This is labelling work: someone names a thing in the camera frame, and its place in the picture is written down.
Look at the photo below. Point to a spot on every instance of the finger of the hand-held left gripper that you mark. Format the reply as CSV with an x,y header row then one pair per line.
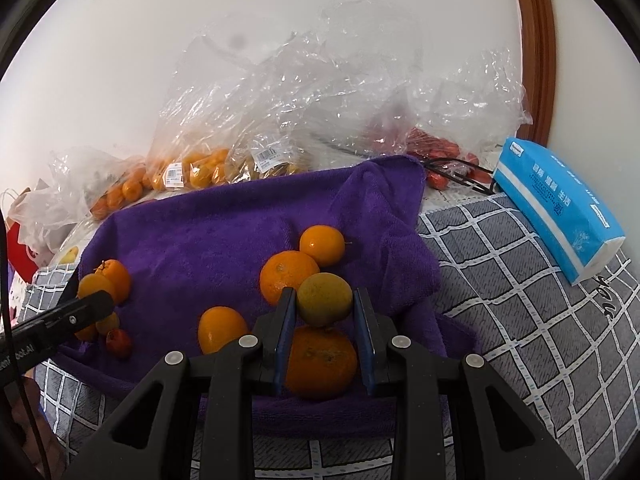
x,y
70,320

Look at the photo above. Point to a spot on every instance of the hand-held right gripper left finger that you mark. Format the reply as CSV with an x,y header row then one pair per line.
x,y
282,355

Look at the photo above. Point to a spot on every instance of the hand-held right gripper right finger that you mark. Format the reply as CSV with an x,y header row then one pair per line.
x,y
365,355

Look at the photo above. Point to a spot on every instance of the small green fruit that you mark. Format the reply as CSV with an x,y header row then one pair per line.
x,y
107,322

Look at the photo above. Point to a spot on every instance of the large orange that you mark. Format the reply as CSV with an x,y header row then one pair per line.
x,y
320,365

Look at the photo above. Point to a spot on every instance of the red cherry tomato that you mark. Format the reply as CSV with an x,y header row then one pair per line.
x,y
118,344

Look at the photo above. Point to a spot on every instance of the orange with leafy stem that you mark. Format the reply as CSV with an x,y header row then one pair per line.
x,y
120,282

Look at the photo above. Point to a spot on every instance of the yellow-green round fruit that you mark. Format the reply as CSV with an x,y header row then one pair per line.
x,y
324,300

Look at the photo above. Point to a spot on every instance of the purple towel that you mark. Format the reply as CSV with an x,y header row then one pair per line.
x,y
200,240

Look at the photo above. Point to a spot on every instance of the clear bag of yellow fruits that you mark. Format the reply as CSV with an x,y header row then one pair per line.
x,y
270,160

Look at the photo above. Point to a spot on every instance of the clear bag of red fruits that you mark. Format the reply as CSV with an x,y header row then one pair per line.
x,y
435,150

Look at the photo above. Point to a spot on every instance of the person's left hand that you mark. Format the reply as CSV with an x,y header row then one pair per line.
x,y
37,440

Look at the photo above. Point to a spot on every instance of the white printed bedsheet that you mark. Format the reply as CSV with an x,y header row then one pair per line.
x,y
70,252

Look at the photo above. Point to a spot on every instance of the red paper bag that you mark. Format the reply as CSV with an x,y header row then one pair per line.
x,y
20,255

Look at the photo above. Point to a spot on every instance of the white plastic bag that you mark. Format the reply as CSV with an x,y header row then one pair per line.
x,y
35,215

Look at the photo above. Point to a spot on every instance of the grey checked blanket with stars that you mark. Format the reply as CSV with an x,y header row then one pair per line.
x,y
500,310

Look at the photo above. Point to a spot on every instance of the blue tissue pack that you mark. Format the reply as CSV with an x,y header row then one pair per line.
x,y
555,200

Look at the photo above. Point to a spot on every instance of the brown wooden door frame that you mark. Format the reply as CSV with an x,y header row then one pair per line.
x,y
537,50

